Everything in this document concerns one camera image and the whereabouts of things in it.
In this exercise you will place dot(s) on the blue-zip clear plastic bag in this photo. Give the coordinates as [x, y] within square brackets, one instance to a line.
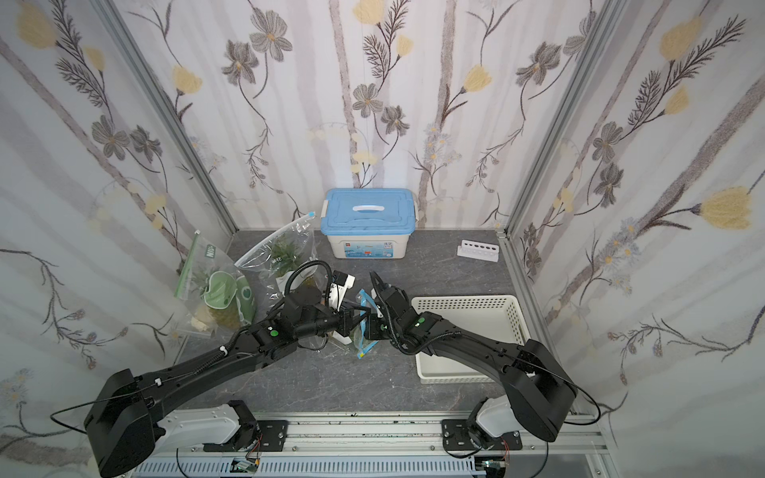
[361, 348]

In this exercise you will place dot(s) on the blue-lidded white storage box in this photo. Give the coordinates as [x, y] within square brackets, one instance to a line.
[369, 223]

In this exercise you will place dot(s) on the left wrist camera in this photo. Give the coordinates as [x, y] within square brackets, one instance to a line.
[340, 284]

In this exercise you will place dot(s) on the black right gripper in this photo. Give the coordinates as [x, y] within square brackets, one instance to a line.
[382, 308]

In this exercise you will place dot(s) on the white-zip bag with pineapple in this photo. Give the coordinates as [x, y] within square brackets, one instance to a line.
[276, 257]

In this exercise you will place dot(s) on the white test tube rack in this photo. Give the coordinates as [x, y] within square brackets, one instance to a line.
[478, 251]

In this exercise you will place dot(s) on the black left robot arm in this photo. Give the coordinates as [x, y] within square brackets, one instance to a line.
[123, 423]

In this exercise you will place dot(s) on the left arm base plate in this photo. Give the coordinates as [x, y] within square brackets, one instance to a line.
[254, 436]

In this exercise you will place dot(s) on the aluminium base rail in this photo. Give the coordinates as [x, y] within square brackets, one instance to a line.
[390, 444]

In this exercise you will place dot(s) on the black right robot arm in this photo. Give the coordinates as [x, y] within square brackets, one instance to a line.
[540, 393]

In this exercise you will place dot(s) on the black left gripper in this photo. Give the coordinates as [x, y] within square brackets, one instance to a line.
[344, 322]

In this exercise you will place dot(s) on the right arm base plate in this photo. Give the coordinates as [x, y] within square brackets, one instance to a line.
[457, 435]

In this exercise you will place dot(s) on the green-zip bag with pineapple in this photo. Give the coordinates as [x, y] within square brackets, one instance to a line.
[216, 295]

